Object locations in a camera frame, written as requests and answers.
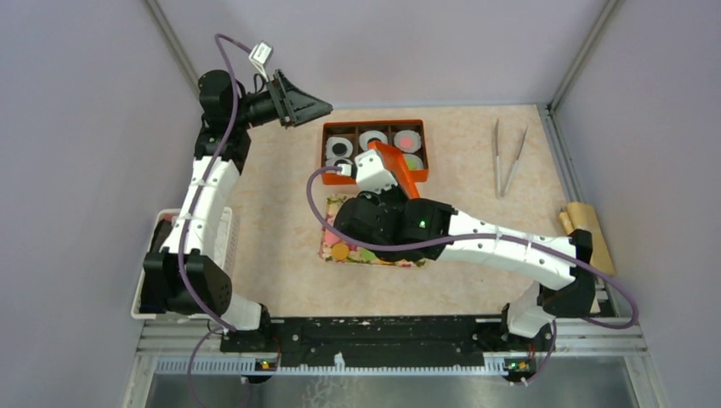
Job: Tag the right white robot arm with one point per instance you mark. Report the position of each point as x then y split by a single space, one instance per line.
560 288

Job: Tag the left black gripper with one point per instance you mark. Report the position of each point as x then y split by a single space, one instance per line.
291 104

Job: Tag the white paper cup two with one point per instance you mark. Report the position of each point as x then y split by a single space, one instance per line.
371 133

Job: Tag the white paper cup six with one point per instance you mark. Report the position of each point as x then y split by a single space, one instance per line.
411 155

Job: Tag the orange cookie bottom left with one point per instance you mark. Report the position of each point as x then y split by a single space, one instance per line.
340 252

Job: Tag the green cookie bottom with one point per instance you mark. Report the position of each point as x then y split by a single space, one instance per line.
368 256

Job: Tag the orange box lid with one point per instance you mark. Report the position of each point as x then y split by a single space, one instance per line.
395 162

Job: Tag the white paper cup one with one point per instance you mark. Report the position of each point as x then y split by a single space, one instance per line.
337 139

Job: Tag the orange compartment box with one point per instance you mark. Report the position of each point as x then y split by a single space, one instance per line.
352 130

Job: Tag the white paper cup three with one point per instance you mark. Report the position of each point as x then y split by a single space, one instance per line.
340 170

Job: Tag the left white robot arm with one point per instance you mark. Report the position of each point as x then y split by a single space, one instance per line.
182 272

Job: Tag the white plastic basket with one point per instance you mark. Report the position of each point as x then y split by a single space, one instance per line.
224 255

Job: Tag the metal serving tongs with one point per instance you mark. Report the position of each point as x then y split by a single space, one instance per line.
505 166

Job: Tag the black cookie one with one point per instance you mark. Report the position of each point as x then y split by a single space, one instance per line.
339 149

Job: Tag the pink cookie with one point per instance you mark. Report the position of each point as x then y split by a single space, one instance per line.
406 143
330 239

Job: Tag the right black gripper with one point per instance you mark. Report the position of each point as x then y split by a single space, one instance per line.
377 195

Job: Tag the white paper cup five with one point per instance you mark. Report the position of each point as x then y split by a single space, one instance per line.
412 134

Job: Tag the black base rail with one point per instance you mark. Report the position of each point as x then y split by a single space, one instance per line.
427 341

